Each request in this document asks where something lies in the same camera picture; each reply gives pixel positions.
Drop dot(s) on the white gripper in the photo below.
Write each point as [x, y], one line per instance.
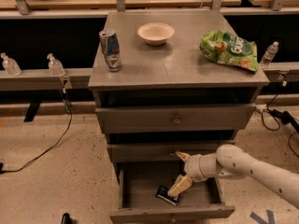
[192, 166]

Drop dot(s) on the dark blue rxbar wrapper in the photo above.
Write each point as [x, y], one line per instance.
[162, 193]

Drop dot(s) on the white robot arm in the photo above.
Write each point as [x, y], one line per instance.
[229, 161]

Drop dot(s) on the grey open bottom drawer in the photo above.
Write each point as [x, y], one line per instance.
[139, 182]

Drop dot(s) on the grey middle drawer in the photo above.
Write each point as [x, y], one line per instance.
[160, 151]

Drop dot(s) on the grey top drawer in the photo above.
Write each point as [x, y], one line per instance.
[176, 118]

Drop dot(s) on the grey wooden drawer cabinet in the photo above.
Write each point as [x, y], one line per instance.
[174, 73]

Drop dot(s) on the black object at floor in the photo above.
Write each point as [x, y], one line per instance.
[66, 219]

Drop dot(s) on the green chip bag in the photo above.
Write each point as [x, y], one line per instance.
[227, 49]

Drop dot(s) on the white paper bowl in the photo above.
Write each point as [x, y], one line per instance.
[155, 33]

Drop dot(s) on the crushed blue silver can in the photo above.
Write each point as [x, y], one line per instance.
[110, 47]

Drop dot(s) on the clear plastic water bottle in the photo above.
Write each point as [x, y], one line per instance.
[269, 55]

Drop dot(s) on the left clear sanitizer bottle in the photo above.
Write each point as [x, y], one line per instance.
[10, 65]

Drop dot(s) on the grey metal shelf rail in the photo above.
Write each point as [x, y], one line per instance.
[42, 79]

